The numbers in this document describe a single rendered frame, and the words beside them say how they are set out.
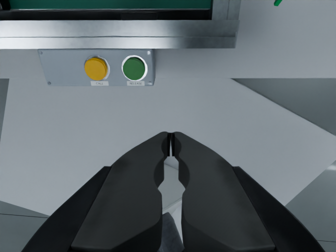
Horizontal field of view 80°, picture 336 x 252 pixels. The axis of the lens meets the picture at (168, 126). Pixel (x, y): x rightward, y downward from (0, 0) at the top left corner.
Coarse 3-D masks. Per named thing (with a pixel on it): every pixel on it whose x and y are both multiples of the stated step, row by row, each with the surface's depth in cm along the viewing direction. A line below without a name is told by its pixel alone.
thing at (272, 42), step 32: (256, 0) 41; (288, 0) 41; (320, 0) 41; (256, 32) 44; (288, 32) 44; (320, 32) 44; (0, 64) 47; (32, 64) 47; (160, 64) 47; (192, 64) 47; (224, 64) 47; (256, 64) 47; (288, 64) 47; (320, 64) 47
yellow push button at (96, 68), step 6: (90, 60) 36; (96, 60) 36; (102, 60) 37; (84, 66) 37; (90, 66) 37; (96, 66) 37; (102, 66) 37; (90, 72) 37; (96, 72) 37; (102, 72) 37; (96, 78) 38; (102, 78) 38
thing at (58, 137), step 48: (48, 96) 51; (96, 96) 51; (144, 96) 51; (192, 96) 51; (240, 96) 51; (0, 144) 58; (48, 144) 58; (96, 144) 58; (240, 144) 58; (288, 144) 58; (0, 192) 67; (48, 192) 67; (288, 192) 66
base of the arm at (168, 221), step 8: (168, 216) 49; (168, 224) 47; (168, 232) 45; (176, 232) 48; (168, 240) 44; (176, 240) 46; (160, 248) 43; (168, 248) 43; (176, 248) 44; (184, 248) 46
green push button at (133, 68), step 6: (126, 60) 36; (132, 60) 36; (138, 60) 36; (126, 66) 37; (132, 66) 37; (138, 66) 37; (144, 66) 37; (126, 72) 37; (132, 72) 37; (138, 72) 37; (132, 78) 38; (138, 78) 38
